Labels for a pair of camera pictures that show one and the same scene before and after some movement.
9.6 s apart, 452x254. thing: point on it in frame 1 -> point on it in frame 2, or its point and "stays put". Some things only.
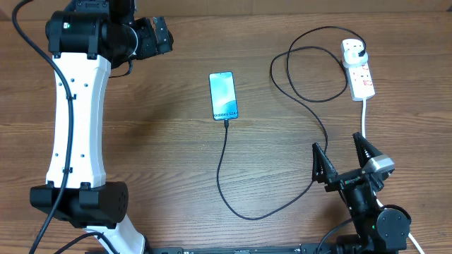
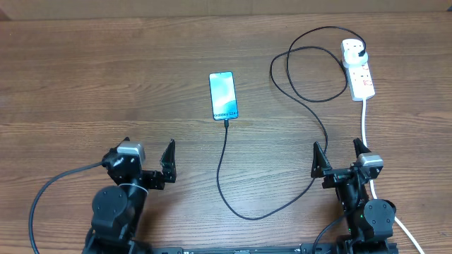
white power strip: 360,78 stays put
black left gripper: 152,47 -> 156,180
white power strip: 376,196 stays put
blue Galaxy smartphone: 223,95 stays put
